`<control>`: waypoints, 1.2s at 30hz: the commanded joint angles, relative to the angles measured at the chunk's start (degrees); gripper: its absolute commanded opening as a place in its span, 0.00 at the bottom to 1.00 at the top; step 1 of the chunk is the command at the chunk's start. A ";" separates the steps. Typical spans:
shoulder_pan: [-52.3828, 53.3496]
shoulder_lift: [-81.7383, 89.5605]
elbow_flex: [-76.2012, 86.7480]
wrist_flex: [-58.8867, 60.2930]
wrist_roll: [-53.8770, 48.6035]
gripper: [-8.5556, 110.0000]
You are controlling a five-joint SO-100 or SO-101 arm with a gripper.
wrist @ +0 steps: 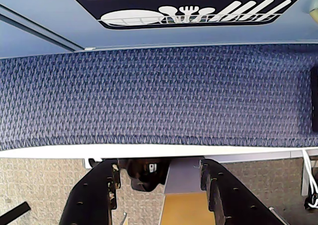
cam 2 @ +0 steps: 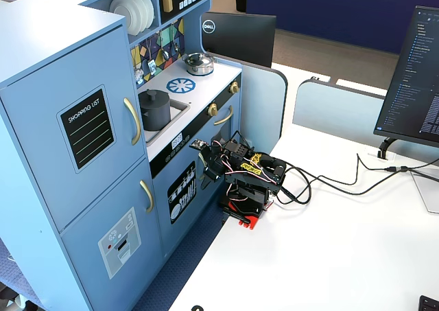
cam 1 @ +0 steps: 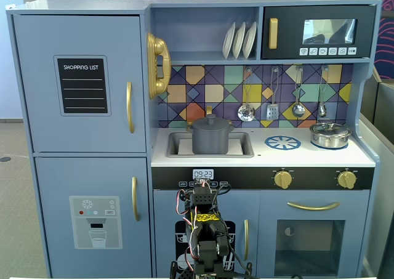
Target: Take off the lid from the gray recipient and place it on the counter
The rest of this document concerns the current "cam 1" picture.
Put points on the gray pot lid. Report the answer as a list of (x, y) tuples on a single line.
[(211, 124)]

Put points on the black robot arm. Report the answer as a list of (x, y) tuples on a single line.
[(203, 197)]

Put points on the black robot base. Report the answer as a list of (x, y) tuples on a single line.
[(184, 271)]

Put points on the steel pot lid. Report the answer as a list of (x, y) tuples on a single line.
[(329, 127)]

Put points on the gray pot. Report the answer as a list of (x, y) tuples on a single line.
[(210, 142)]

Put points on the gold faucet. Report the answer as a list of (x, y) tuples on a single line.
[(209, 109)]

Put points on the grey sink basin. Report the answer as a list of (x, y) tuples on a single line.
[(172, 143)]

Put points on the steel slotted spoon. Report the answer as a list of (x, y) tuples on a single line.
[(246, 112)]

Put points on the blue toy kitchen unit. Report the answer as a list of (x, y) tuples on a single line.
[(252, 160)]

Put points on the steel slotted spatula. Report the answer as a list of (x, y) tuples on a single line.
[(272, 112)]

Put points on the blue burner print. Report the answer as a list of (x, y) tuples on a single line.
[(282, 143)]

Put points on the gold toy telephone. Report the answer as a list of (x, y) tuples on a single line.
[(158, 48)]

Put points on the white plate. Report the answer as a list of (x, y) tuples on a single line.
[(227, 43), (249, 42), (238, 43)]

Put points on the gold stove knob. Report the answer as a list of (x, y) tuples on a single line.
[(347, 180), (283, 180)]

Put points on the steel ladle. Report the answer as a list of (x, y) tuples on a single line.
[(298, 109)]

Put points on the blue dishwasher door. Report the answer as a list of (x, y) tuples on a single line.
[(163, 229)]

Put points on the black shopping list board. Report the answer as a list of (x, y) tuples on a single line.
[(82, 86)]

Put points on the small steel spoon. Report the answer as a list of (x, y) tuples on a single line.
[(322, 109)]

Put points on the blue oven door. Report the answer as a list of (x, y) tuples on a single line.
[(267, 245)]

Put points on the steel pot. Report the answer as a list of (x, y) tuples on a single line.
[(331, 140)]

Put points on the blue freezer door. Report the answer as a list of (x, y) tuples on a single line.
[(55, 174)]

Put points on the black microwave door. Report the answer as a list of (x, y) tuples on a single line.
[(289, 14)]

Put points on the blue fridge door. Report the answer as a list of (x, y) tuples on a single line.
[(37, 122)]

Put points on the grey side cabinet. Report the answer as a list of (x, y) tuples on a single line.
[(381, 122)]

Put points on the round floor outlet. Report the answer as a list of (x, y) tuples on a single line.
[(4, 159)]

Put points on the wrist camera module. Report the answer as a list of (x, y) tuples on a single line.
[(203, 183)]

